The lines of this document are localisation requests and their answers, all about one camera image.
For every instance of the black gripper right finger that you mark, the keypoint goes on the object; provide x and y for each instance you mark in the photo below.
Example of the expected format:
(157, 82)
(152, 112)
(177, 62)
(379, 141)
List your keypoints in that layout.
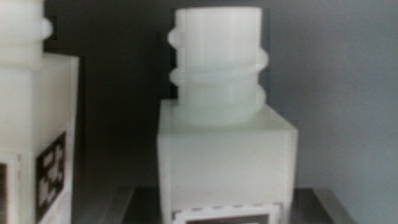
(317, 207)

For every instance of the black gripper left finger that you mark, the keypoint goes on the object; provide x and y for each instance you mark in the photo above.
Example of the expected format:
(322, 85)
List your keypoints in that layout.
(131, 209)

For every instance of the white table leg with tag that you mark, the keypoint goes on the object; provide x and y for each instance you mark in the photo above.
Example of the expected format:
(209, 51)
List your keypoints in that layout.
(227, 140)

